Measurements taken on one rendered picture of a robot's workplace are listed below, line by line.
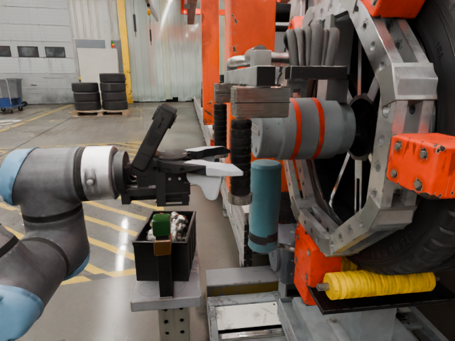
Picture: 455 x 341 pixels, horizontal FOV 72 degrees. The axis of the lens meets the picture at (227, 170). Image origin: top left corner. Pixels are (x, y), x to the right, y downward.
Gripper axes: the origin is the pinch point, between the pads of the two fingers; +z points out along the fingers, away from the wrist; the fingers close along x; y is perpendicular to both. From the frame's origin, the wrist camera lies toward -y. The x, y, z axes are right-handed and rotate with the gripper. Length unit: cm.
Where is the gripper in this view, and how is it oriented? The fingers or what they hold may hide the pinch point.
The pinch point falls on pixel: (237, 156)
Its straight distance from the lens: 54.0
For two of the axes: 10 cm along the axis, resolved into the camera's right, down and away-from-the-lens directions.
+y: 0.0, 9.6, 2.8
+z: 9.9, -0.4, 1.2
